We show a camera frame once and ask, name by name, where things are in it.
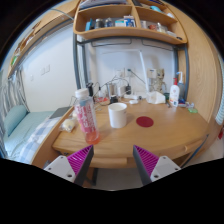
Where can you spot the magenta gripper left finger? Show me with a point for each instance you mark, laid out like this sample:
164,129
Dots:
73,167

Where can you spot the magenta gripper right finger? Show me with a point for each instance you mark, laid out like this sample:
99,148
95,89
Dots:
152,167

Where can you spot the wooden desk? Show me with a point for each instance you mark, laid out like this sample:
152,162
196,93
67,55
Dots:
175,133

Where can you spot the plastic bag with bread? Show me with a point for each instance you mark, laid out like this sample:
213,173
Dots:
68,125

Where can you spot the round red coaster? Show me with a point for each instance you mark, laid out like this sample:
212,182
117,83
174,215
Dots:
144,121

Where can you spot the plaid bed blanket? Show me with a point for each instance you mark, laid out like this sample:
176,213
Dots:
29,149

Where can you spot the dark tablet on bed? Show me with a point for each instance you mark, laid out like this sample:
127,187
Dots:
59,112

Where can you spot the clear bottle with pink label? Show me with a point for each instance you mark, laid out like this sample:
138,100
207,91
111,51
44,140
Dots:
84,108

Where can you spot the white ceramic mug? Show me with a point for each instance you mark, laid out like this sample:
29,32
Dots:
117,115

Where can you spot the green round lid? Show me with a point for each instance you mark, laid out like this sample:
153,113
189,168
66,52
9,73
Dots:
192,110

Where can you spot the white tissue pack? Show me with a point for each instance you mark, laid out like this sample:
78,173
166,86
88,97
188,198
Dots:
155,98

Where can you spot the white desk lamp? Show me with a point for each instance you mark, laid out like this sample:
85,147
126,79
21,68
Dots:
136,72

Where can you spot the white pump lotion bottle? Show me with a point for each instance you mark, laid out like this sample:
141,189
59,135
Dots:
174,94

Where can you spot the teal pillow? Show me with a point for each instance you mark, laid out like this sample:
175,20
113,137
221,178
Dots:
13,118

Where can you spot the wooden groot figurine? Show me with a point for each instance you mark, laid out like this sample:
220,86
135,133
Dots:
159,81

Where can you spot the grey spray bottle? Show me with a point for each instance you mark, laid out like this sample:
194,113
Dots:
181,84

